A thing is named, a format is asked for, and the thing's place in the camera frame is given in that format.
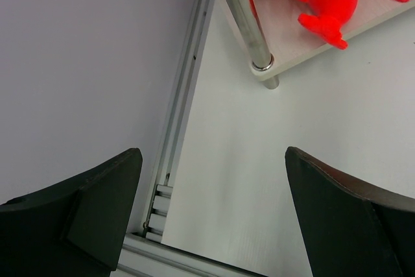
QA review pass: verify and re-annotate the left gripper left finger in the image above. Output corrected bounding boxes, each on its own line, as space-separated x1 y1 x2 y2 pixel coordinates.
1 148 143 276

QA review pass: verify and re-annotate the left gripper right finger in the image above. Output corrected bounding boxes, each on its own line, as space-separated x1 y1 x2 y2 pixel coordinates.
285 147 414 276

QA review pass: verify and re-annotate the white two-tier wooden shelf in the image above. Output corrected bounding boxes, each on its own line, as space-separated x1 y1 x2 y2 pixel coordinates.
217 0 414 89

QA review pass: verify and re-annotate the aluminium front rail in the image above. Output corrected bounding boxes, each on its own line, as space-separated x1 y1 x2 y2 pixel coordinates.
112 234 258 276

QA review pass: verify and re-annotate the left aluminium side rail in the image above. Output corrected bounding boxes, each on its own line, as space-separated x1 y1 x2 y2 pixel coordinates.
133 0 215 237

